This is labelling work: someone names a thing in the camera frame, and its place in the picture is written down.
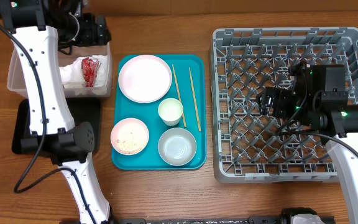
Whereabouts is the black rail at table edge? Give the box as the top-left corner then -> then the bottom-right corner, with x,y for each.
59,207 -> 335,224

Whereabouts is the black plastic tray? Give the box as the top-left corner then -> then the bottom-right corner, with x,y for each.
11,98 -> 102,154

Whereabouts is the small pink bowl with crumbs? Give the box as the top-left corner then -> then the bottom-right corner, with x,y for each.
110,118 -> 149,156

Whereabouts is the grey dishwasher rack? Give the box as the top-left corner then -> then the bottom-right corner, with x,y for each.
210,27 -> 358,183

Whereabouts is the grey bowl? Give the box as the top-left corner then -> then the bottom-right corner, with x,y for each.
158,128 -> 197,166

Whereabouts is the white napkin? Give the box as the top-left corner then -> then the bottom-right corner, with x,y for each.
59,55 -> 108,88

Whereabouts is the wooden chopstick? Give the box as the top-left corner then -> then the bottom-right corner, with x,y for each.
172,64 -> 187,128
189,67 -> 201,132

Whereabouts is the right wooden chopstick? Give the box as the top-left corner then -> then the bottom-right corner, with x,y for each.
189,67 -> 201,132

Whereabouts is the white paper cup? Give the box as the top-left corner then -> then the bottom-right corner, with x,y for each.
158,98 -> 183,126

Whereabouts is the large pink plate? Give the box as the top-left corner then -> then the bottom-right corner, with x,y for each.
118,55 -> 173,103

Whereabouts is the red snack wrapper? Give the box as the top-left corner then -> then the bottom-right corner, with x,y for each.
81,57 -> 101,87

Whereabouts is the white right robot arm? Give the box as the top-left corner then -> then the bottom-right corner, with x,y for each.
256,62 -> 358,223

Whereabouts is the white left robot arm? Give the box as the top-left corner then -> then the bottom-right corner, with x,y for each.
0,0 -> 114,223

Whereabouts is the clear plastic bin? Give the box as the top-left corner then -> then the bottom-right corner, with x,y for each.
7,44 -> 112,98

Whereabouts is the teal serving tray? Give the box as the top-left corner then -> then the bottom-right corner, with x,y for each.
111,54 -> 207,170

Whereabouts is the left wooden chopstick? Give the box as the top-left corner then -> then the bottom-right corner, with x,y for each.
172,64 -> 187,128

